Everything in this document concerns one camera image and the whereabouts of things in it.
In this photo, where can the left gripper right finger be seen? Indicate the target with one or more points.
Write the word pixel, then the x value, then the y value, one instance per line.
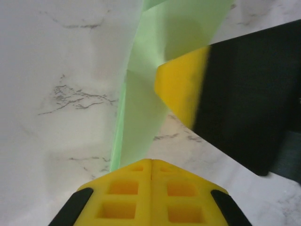
pixel 183 195

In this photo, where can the green paper sheet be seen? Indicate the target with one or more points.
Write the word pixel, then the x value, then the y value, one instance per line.
pixel 141 94

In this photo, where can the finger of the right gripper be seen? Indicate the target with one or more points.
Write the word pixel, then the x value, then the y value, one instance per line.
pixel 235 94

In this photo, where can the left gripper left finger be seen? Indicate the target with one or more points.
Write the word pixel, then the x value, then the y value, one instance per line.
pixel 122 195

